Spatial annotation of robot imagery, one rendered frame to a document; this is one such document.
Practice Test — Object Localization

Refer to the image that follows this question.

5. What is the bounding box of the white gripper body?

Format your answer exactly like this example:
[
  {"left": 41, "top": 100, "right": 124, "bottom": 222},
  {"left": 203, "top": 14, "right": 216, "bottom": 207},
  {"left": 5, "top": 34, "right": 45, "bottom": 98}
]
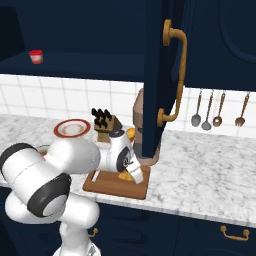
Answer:
[{"left": 127, "top": 159, "right": 145, "bottom": 185}]

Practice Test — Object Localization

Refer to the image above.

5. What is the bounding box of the golden croissant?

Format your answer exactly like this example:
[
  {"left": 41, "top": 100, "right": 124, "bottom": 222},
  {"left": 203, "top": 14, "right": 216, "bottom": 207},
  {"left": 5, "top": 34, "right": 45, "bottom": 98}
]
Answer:
[{"left": 117, "top": 169, "right": 136, "bottom": 183}]

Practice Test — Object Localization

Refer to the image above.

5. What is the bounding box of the brown wooden cutting board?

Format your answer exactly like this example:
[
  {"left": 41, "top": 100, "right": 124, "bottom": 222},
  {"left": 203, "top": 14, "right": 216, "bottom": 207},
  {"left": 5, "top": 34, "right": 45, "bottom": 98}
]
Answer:
[{"left": 82, "top": 165, "right": 152, "bottom": 201}]

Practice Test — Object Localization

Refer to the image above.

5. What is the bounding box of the navy base cabinet drawer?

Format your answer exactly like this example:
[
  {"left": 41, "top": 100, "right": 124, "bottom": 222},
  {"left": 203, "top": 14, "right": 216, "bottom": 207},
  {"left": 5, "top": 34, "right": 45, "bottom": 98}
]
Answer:
[
  {"left": 173, "top": 215, "right": 256, "bottom": 256},
  {"left": 87, "top": 201, "right": 178, "bottom": 256}
]

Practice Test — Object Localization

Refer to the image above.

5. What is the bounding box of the navy open cabinet door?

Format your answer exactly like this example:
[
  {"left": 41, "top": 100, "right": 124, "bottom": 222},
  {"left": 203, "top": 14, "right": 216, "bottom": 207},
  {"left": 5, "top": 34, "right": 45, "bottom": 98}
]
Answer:
[{"left": 142, "top": 0, "right": 188, "bottom": 160}]

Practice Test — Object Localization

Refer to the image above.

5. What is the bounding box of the red jam jar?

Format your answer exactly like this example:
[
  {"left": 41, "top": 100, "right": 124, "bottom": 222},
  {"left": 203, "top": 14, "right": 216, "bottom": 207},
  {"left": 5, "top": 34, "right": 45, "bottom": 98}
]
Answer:
[{"left": 28, "top": 49, "right": 45, "bottom": 65}]

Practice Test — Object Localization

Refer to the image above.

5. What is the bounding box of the navy closed cabinet door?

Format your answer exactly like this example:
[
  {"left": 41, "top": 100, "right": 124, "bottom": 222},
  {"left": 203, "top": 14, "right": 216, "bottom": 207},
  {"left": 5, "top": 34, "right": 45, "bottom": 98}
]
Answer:
[{"left": 183, "top": 0, "right": 256, "bottom": 93}]

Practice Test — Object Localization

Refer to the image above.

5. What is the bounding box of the orange pastry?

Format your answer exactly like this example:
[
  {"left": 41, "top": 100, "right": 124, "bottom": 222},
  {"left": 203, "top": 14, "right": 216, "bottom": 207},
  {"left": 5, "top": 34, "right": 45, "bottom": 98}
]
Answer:
[{"left": 126, "top": 127, "right": 137, "bottom": 143}]

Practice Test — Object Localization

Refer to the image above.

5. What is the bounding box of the wooden knife block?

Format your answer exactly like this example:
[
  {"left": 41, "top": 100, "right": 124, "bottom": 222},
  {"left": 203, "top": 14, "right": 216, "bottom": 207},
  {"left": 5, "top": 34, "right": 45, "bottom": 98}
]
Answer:
[{"left": 90, "top": 107, "right": 123, "bottom": 144}]

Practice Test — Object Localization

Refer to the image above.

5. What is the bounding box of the brown countertop appliance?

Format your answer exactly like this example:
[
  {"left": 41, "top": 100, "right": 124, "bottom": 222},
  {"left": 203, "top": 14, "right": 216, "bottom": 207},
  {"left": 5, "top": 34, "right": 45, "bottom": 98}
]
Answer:
[{"left": 132, "top": 87, "right": 162, "bottom": 167}]

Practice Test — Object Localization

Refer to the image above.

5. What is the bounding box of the red rimmed white plate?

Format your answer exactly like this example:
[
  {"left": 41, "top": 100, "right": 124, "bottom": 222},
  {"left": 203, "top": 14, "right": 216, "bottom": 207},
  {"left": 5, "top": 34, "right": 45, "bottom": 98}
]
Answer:
[{"left": 53, "top": 118, "right": 92, "bottom": 139}]

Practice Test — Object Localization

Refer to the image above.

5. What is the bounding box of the silver hanging spoon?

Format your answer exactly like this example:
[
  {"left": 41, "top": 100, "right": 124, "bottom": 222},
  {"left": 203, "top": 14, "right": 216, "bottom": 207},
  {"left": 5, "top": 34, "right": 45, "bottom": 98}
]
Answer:
[
  {"left": 190, "top": 88, "right": 204, "bottom": 128},
  {"left": 200, "top": 88, "right": 215, "bottom": 132}
]

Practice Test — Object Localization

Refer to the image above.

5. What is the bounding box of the copper hanging ladle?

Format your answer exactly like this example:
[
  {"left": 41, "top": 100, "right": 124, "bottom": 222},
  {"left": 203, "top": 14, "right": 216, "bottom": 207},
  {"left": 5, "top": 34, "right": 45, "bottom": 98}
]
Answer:
[{"left": 212, "top": 91, "right": 227, "bottom": 128}]

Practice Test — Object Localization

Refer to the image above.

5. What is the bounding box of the copper hanging fork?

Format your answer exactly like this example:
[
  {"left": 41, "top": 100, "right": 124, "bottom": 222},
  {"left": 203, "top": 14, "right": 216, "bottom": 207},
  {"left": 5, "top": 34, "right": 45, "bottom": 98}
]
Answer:
[{"left": 234, "top": 92, "right": 251, "bottom": 128}]

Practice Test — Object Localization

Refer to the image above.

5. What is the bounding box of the brass drawer handle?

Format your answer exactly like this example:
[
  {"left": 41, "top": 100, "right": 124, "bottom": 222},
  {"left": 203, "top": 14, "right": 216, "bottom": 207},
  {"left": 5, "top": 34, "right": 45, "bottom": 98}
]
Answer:
[
  {"left": 87, "top": 227, "right": 100, "bottom": 239},
  {"left": 219, "top": 225, "right": 251, "bottom": 242}
]

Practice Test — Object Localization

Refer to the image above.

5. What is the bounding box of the brass cabinet door handle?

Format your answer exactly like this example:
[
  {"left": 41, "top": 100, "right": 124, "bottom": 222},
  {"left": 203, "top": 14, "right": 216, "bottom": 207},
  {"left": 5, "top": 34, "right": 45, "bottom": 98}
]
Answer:
[{"left": 156, "top": 18, "right": 189, "bottom": 128}]

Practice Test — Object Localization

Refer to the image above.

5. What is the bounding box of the navy wall cabinet shelf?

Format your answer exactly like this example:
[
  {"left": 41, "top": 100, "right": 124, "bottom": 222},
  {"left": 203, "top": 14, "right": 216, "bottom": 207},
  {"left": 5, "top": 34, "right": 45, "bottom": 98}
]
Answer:
[{"left": 0, "top": 0, "right": 148, "bottom": 83}]

